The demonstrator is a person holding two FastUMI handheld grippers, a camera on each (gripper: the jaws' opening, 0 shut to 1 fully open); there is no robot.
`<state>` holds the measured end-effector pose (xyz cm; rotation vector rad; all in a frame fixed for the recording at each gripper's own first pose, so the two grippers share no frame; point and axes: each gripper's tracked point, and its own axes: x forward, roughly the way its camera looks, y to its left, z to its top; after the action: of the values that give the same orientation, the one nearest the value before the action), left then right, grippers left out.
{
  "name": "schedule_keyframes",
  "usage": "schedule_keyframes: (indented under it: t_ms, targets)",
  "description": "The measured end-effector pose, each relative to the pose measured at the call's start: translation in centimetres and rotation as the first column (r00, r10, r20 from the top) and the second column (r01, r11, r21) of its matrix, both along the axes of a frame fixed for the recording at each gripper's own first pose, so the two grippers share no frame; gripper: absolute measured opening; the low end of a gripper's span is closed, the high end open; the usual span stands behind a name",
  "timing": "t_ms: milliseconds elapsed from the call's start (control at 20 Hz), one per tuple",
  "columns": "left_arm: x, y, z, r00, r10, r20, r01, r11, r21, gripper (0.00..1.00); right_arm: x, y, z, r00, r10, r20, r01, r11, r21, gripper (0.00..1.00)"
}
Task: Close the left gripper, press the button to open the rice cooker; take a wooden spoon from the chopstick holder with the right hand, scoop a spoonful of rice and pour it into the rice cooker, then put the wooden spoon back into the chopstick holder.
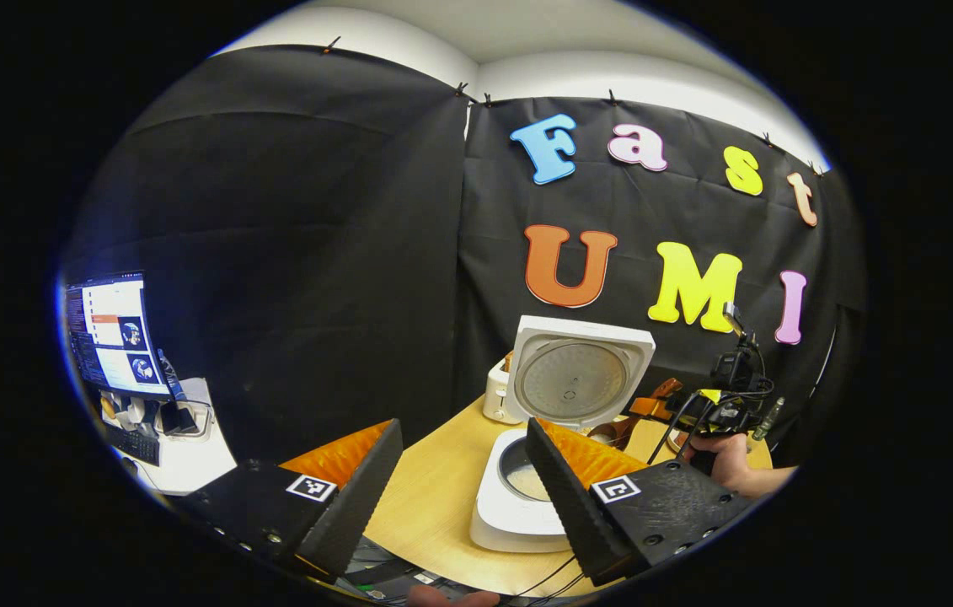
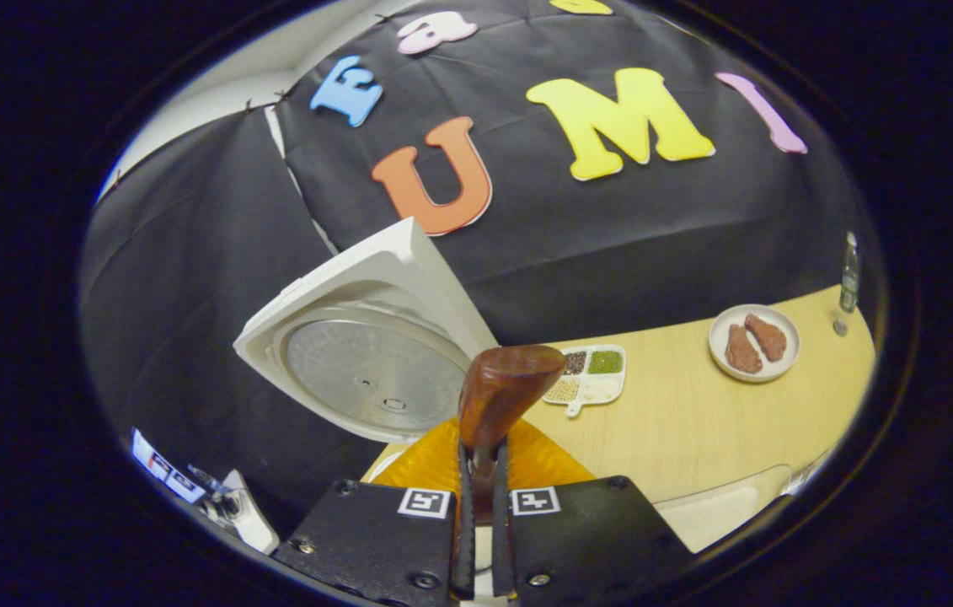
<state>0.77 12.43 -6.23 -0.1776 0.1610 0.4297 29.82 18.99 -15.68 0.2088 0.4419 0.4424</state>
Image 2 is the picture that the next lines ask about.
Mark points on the white round plate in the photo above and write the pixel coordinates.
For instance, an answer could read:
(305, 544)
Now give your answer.
(788, 333)

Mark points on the white divided dish of beans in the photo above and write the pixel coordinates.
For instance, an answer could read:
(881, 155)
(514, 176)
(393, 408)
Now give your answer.
(602, 389)

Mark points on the black backdrop cloth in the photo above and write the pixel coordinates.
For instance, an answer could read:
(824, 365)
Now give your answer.
(653, 236)

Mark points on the brown meat piece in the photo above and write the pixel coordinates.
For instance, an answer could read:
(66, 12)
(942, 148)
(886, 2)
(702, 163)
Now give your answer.
(767, 337)
(743, 350)

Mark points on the small round cap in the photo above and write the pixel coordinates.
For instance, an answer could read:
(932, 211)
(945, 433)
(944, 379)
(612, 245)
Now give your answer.
(840, 327)

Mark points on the clear water bottle green label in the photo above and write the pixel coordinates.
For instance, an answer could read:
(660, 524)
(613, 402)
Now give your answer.
(849, 278)

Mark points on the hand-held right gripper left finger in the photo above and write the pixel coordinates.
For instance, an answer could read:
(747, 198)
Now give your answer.
(463, 548)

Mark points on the white labelled panel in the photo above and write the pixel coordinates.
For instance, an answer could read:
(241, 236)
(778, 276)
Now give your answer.
(168, 468)

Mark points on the white rice cooker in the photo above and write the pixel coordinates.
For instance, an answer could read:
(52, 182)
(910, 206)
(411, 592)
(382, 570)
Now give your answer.
(375, 371)

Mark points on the brown wooden spoon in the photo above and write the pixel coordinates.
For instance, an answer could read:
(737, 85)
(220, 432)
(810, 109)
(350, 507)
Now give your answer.
(501, 388)

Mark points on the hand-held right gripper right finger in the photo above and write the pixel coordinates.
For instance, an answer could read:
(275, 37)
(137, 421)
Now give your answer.
(500, 556)

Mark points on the white device with black parts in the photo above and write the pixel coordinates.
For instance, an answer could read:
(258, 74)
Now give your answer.
(253, 523)

